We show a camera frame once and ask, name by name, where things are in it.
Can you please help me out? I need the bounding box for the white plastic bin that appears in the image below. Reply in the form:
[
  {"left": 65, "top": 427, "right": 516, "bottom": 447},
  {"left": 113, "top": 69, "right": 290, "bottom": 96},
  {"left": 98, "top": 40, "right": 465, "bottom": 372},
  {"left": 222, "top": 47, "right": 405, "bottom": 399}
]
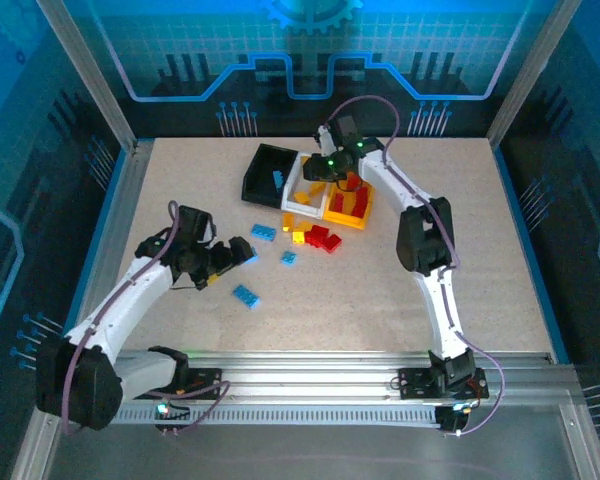
[{"left": 280, "top": 151, "right": 334, "bottom": 221}]

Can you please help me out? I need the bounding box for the yellow plastic bin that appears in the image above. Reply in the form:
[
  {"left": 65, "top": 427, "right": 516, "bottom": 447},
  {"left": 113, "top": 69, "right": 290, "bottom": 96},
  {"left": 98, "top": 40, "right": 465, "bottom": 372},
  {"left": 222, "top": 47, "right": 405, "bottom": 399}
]
[{"left": 323, "top": 172, "right": 376, "bottom": 231}]

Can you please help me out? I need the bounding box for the black plastic bin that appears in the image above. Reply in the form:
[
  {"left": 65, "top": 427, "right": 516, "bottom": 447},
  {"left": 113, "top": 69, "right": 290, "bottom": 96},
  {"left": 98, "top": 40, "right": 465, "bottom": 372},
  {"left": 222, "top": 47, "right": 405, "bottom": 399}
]
[{"left": 241, "top": 143, "right": 301, "bottom": 207}]

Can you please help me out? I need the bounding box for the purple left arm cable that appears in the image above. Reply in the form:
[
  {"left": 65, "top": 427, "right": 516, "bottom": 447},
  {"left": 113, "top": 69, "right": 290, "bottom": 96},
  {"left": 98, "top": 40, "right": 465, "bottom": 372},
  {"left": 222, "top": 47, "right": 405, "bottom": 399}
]
[{"left": 59, "top": 200, "right": 231, "bottom": 437}]

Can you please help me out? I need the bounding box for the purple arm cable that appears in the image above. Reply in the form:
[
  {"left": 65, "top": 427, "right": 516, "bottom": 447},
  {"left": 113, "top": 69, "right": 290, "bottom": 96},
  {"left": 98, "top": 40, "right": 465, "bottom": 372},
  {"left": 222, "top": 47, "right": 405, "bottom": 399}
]
[
  {"left": 59, "top": 200, "right": 231, "bottom": 437},
  {"left": 325, "top": 94, "right": 506, "bottom": 437}
]

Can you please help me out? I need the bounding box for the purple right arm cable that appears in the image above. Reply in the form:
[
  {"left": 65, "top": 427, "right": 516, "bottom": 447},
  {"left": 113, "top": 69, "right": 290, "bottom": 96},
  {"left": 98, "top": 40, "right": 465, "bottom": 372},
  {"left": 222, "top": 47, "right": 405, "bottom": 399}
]
[{"left": 325, "top": 94, "right": 506, "bottom": 437}]

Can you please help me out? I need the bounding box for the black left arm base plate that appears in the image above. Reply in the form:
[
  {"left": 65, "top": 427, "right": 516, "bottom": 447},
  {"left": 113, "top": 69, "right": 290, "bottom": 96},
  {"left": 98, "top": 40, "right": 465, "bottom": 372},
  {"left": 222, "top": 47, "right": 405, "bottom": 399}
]
[{"left": 132, "top": 367, "right": 224, "bottom": 401}]

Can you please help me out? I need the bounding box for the aluminium mounting rail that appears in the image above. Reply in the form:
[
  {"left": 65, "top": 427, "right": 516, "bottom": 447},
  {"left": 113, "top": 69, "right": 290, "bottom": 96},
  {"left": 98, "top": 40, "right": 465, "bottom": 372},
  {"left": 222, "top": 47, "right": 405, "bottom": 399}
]
[{"left": 39, "top": 349, "right": 581, "bottom": 436}]

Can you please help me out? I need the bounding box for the aluminium frame post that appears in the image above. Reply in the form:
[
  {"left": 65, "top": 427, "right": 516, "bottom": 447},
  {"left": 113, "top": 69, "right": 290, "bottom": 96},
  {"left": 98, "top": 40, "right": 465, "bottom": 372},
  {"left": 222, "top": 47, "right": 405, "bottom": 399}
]
[
  {"left": 487, "top": 0, "right": 566, "bottom": 146},
  {"left": 37, "top": 0, "right": 141, "bottom": 151}
]

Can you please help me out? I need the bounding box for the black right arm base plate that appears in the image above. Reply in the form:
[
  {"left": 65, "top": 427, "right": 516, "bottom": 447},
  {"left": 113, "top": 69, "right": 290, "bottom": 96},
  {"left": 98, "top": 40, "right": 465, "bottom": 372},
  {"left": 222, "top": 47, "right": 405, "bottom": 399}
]
[{"left": 398, "top": 367, "right": 489, "bottom": 401}]

